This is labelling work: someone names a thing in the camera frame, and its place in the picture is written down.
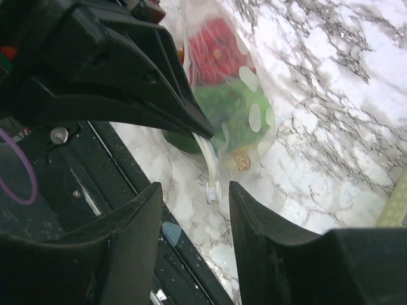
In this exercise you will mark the red bell pepper toy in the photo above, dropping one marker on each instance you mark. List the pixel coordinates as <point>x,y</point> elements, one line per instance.
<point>214,53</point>

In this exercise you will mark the green bell pepper toy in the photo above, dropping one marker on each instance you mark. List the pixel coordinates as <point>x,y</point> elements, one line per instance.
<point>239,115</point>

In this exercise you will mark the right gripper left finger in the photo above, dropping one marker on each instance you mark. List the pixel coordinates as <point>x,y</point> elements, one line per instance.
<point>109,261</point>

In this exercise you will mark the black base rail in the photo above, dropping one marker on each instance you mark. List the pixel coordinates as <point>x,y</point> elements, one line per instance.
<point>85,172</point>

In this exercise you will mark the clear zip top bag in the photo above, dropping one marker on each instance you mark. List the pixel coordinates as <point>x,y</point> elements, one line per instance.
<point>222,166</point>

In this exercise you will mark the beige plastic basket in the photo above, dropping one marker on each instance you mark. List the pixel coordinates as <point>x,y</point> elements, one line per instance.
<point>394,212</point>

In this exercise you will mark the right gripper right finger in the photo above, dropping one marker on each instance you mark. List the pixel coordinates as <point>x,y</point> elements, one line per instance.
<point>279,262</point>

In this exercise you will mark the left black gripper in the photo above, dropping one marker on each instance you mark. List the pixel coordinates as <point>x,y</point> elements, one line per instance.
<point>101,43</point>

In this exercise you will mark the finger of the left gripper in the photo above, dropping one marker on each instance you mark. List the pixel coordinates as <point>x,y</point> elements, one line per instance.
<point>40,101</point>

